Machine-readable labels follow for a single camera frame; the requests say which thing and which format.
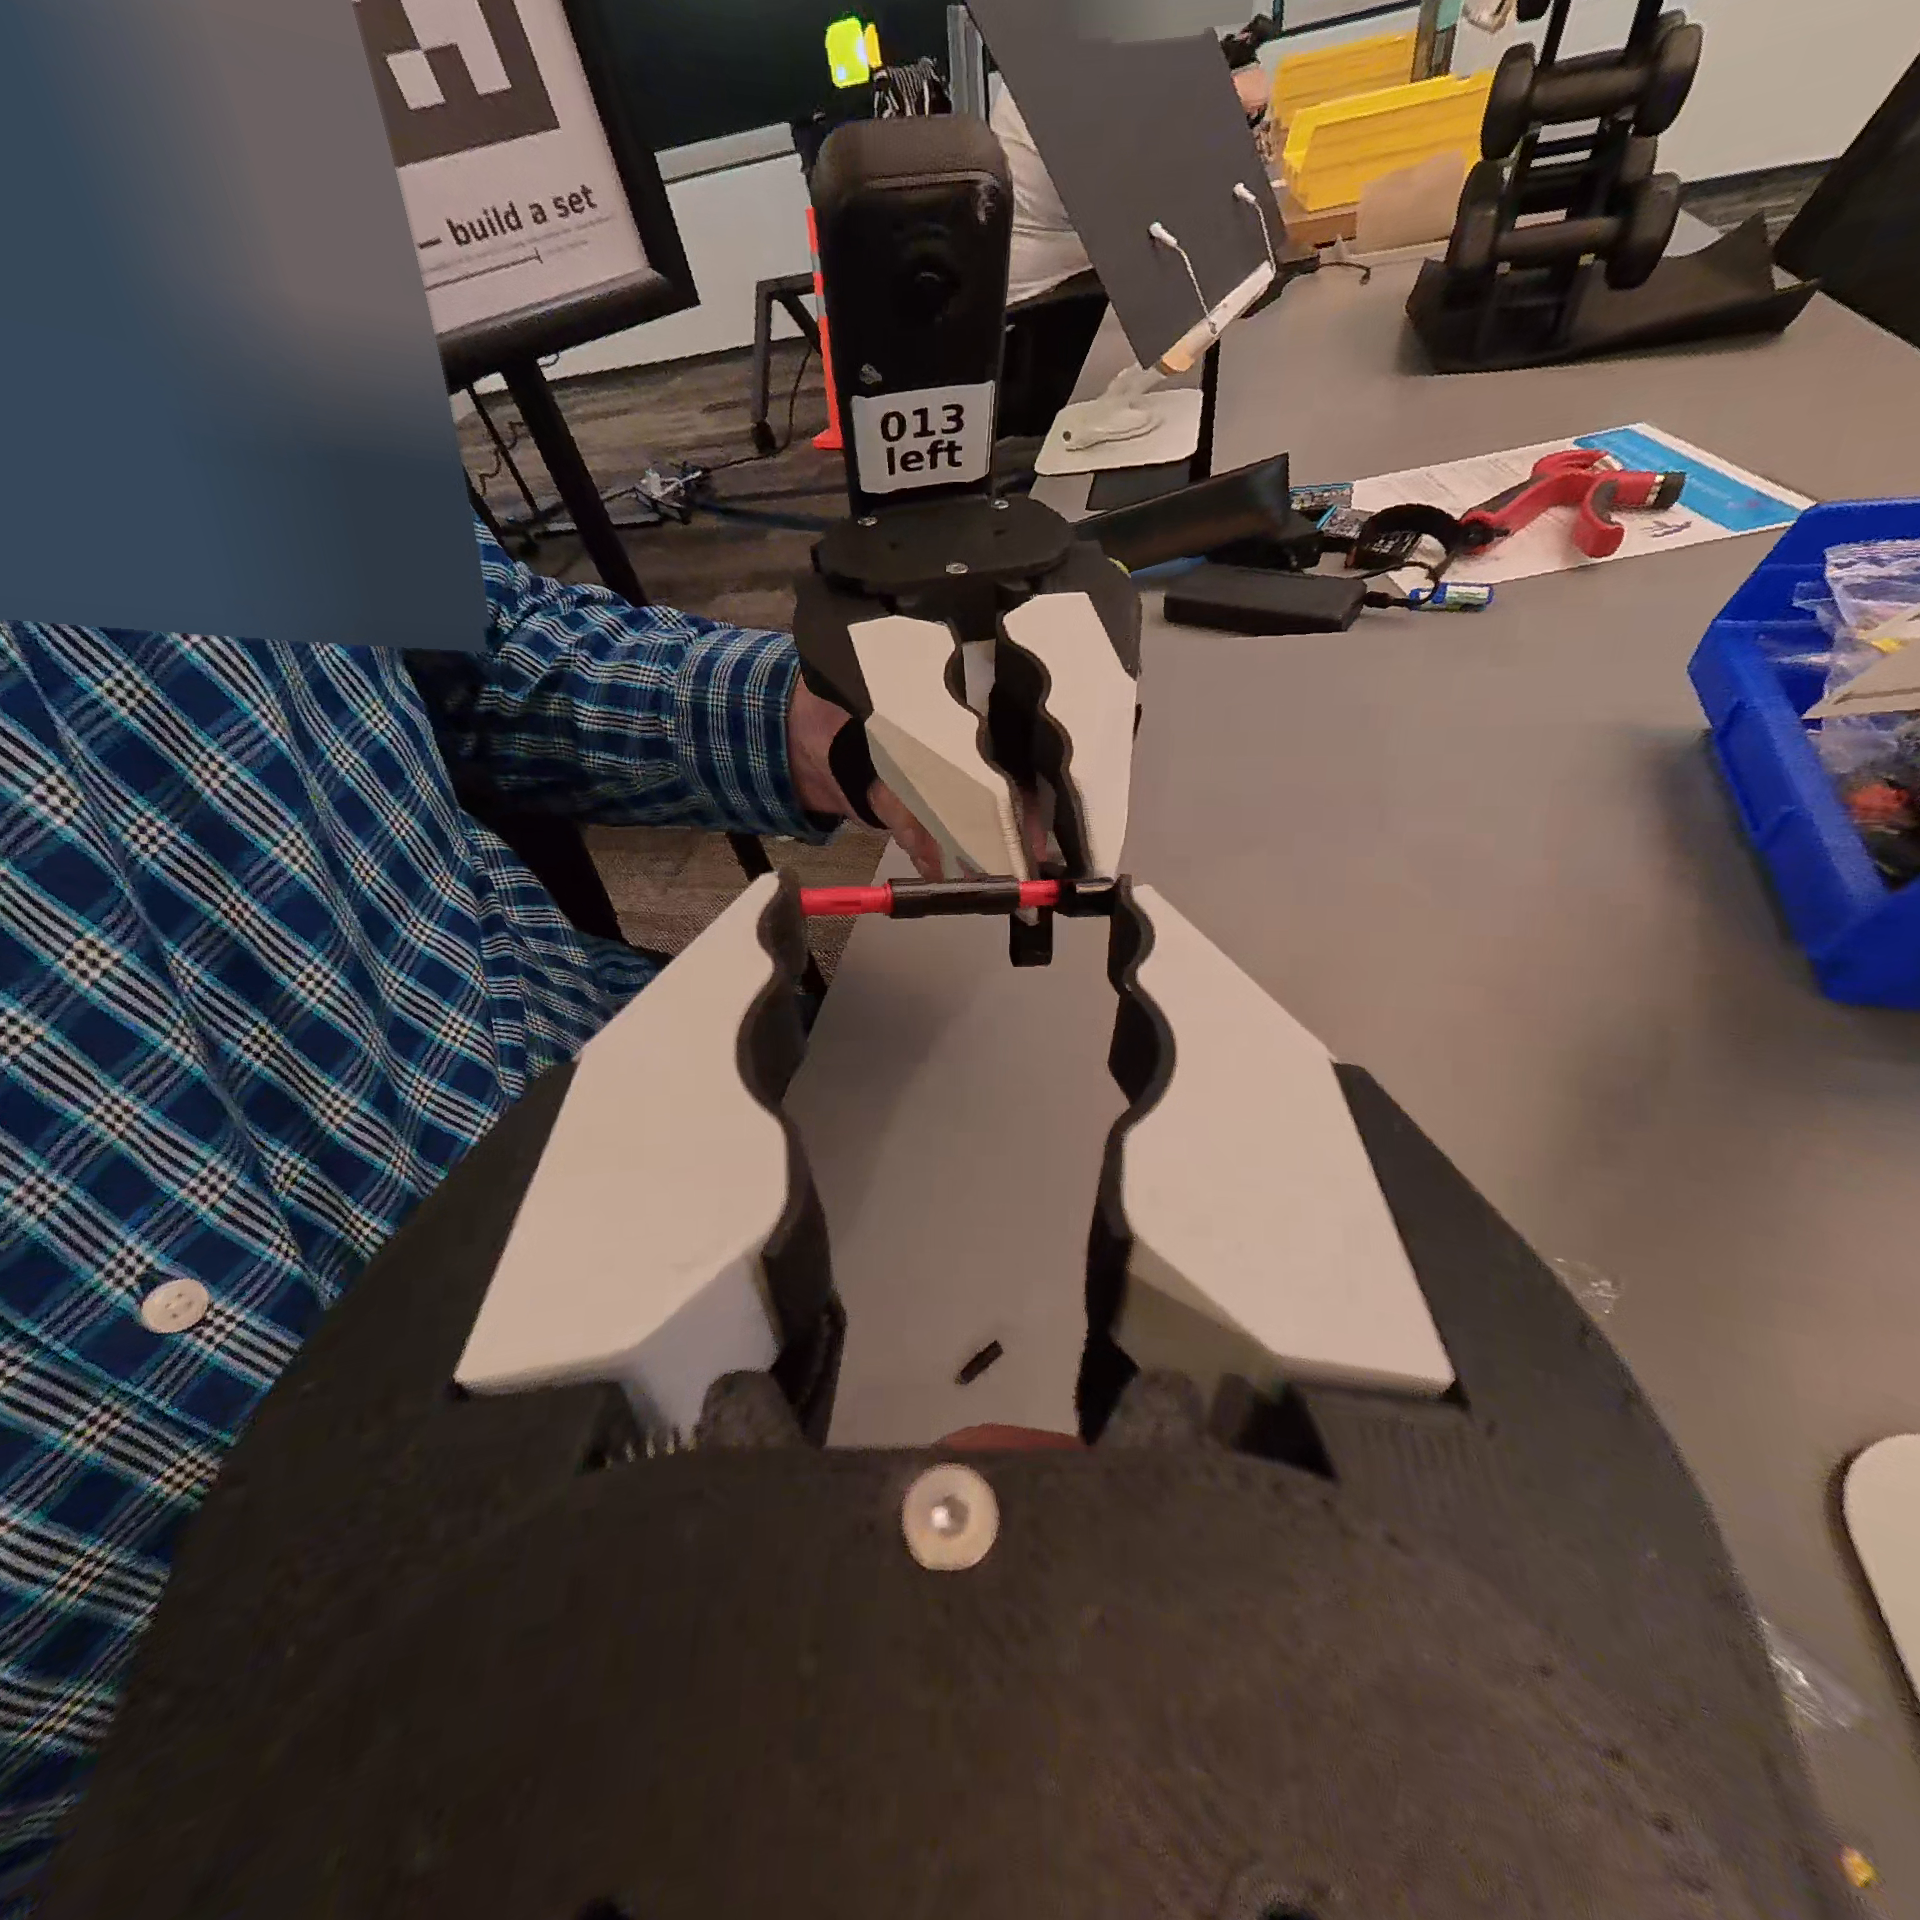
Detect black dumbbell rack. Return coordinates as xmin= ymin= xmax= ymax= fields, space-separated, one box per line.
xmin=1407 ymin=0 xmax=1823 ymax=377

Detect person's left forearm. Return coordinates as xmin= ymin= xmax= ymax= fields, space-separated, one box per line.
xmin=404 ymin=526 xmax=841 ymax=841

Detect red lego axle black connector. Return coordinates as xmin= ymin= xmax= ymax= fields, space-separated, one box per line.
xmin=799 ymin=879 xmax=1068 ymax=920

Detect yellow storage bin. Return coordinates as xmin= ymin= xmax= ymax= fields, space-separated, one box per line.
xmin=1271 ymin=32 xmax=1455 ymax=152
xmin=1286 ymin=67 xmax=1502 ymax=212

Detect orange traffic cone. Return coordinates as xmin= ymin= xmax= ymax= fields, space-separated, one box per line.
xmin=806 ymin=200 xmax=846 ymax=453

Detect blue storage bin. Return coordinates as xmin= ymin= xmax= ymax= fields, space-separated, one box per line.
xmin=1686 ymin=499 xmax=1920 ymax=1009

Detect person's left hand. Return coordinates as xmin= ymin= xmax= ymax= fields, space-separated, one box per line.
xmin=791 ymin=680 xmax=953 ymax=884

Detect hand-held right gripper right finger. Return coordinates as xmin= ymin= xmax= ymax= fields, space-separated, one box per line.
xmin=1072 ymin=883 xmax=1461 ymax=1449

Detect black board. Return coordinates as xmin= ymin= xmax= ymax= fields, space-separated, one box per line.
xmin=960 ymin=0 xmax=1292 ymax=367

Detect framed sign on easel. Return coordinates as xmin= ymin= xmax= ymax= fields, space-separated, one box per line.
xmin=352 ymin=0 xmax=782 ymax=601

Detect white blue printed sheet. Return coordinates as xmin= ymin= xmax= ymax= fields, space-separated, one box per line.
xmin=1351 ymin=423 xmax=1816 ymax=588

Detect clear bags of lego parts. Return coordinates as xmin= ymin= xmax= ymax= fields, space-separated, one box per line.
xmin=1808 ymin=537 xmax=1920 ymax=887

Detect black power bank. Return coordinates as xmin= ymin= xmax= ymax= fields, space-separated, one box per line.
xmin=1161 ymin=576 xmax=1369 ymax=636

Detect red black hand tool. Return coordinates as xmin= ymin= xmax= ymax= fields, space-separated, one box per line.
xmin=1459 ymin=451 xmax=1689 ymax=560

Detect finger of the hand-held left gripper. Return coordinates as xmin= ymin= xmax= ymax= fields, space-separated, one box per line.
xmin=847 ymin=615 xmax=1038 ymax=887
xmin=996 ymin=592 xmax=1142 ymax=887

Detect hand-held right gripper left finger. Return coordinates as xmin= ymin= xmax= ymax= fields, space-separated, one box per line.
xmin=453 ymin=873 xmax=841 ymax=1449

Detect person's blue plaid shirt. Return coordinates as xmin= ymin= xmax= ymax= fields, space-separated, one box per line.
xmin=0 ymin=621 xmax=676 ymax=1862

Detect black strap roll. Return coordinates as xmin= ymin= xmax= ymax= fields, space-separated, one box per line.
xmin=1344 ymin=508 xmax=1461 ymax=572

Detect black wedge block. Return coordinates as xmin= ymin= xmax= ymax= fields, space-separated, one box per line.
xmin=1072 ymin=455 xmax=1295 ymax=576

